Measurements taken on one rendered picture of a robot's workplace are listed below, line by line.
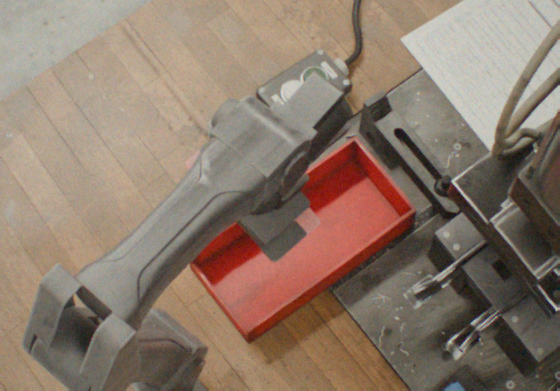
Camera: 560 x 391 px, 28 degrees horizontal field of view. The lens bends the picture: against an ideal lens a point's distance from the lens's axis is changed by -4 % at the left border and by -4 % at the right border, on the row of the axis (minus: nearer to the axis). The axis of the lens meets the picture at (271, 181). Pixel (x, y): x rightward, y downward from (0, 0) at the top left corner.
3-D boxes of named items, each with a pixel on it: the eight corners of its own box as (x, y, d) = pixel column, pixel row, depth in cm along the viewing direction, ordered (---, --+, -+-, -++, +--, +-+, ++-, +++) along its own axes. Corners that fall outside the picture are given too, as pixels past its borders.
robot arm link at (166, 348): (170, 309, 131) (60, 305, 100) (215, 346, 130) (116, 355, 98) (138, 350, 132) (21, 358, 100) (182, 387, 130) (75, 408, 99)
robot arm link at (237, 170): (247, 75, 106) (7, 312, 94) (325, 135, 103) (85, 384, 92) (240, 140, 116) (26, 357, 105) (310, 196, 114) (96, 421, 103)
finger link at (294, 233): (268, 184, 132) (278, 166, 123) (311, 232, 131) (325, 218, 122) (222, 224, 130) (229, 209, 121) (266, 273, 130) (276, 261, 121)
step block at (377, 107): (358, 131, 150) (363, 101, 142) (376, 119, 151) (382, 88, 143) (390, 169, 148) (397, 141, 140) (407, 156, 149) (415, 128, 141)
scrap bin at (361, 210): (190, 268, 144) (186, 253, 138) (352, 154, 149) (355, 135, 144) (248, 344, 140) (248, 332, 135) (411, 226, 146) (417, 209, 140)
